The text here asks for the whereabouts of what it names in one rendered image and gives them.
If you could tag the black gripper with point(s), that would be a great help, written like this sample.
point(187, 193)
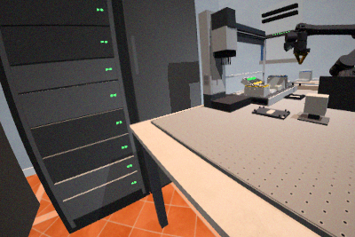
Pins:
point(299, 52)

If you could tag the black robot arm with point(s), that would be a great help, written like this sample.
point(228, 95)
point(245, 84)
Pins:
point(345, 64)

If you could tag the black rectangular pad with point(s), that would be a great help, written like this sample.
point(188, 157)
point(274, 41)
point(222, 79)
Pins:
point(294, 96)

